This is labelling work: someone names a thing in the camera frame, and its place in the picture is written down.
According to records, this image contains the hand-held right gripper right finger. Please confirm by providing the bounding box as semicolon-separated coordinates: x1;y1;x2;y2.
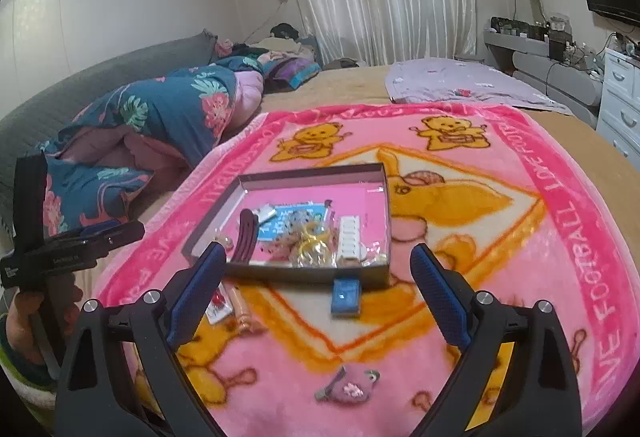
410;243;583;437

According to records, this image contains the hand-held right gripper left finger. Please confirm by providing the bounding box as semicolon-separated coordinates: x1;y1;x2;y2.
55;242;230;437

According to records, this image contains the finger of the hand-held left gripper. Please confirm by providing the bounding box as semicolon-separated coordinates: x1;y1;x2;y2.
80;222;147;258

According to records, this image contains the red bead earrings card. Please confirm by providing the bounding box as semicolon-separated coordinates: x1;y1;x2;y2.
205;284;236;323

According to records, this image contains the peach spiral hair tie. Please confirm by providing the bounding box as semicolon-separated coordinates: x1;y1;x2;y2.
227;284;267;334

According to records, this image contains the maroon hair claw clip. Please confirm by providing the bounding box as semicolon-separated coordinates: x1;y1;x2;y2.
235;209;261;264

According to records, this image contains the small blue jewelry box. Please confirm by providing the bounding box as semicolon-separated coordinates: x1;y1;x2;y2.
331;279;363;318

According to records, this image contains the white ribbed hair clip card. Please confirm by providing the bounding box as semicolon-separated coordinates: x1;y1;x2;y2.
336;215;362;261

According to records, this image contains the brown cardboard box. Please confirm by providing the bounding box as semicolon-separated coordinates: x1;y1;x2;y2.
181;162;392;292

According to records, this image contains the sheer polka dot bow clip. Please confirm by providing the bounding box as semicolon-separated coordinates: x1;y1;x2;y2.
272;209;315;263

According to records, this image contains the pink fabric hair clip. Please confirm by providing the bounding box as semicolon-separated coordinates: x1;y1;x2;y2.
314;366;381;404

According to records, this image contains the person's left hand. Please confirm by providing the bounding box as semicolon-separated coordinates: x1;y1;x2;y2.
6;284;83;368

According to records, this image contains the pink bear printed blanket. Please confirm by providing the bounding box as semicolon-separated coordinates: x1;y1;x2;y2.
92;103;640;437

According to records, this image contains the navy floral quilt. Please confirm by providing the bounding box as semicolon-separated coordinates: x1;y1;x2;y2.
37;57;266;238

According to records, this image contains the lilac bed sheet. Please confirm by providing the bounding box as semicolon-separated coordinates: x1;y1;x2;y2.
385;58;571;114

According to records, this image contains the purple pillow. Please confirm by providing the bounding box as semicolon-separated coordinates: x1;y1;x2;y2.
264;57;322;94

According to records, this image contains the heap of clothes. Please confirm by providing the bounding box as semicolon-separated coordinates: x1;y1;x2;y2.
215;23;321;65

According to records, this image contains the grey desk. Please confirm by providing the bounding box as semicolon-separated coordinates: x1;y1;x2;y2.
484;29;606;118

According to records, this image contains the white drawer cabinet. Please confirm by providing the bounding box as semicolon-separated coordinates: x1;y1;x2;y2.
597;48;640;168

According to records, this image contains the pile of electronics and cables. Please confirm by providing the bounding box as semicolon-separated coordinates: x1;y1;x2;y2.
490;14;606;72

